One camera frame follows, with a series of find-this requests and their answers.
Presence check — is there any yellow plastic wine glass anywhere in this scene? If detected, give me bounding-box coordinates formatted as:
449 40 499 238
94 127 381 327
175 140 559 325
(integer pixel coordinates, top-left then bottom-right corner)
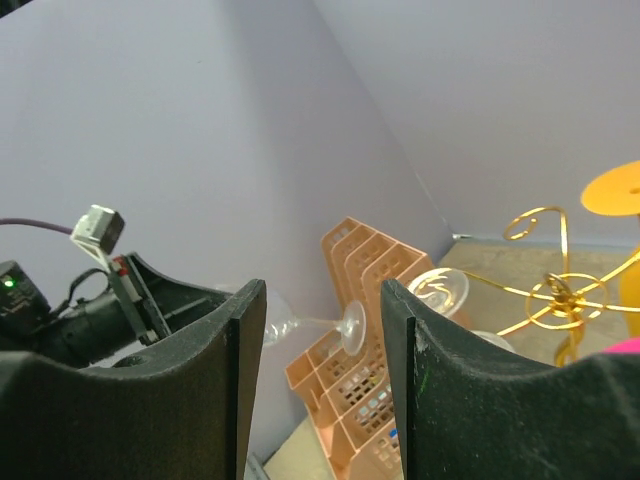
581 161 639 308

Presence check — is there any gold wire wine glass rack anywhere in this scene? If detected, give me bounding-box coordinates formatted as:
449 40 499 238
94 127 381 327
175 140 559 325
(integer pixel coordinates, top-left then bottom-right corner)
460 206 639 367

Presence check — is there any clear wine glass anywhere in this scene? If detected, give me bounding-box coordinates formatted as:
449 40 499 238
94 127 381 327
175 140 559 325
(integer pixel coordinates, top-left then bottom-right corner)
407 267 470 319

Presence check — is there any orange plastic file organizer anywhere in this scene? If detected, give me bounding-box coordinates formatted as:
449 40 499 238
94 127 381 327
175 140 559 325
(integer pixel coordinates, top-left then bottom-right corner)
284 216 474 480

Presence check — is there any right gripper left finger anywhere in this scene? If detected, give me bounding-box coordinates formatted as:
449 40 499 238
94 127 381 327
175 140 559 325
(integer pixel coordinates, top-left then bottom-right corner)
1 279 267 479

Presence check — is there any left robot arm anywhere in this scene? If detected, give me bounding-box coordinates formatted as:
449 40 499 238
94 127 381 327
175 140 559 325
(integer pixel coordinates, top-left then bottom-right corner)
1 252 231 368

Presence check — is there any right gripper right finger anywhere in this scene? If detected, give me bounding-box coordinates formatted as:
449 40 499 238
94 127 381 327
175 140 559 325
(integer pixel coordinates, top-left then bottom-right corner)
381 280 639 479

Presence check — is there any small clear glass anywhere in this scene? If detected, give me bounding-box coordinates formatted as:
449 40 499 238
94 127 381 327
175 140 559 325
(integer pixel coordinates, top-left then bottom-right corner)
473 330 515 353

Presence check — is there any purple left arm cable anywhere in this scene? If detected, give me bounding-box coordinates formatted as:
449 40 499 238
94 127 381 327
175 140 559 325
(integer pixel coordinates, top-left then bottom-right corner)
0 217 75 235

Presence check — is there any pink plastic wine glass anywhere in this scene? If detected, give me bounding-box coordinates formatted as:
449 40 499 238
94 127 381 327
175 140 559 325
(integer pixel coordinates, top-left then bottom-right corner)
604 337 640 355

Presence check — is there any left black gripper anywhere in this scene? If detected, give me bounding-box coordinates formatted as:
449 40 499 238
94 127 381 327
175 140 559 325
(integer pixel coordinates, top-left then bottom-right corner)
59 252 232 365

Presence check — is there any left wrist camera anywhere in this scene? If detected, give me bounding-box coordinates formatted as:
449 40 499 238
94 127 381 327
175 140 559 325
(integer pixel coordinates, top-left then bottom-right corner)
70 204 125 272

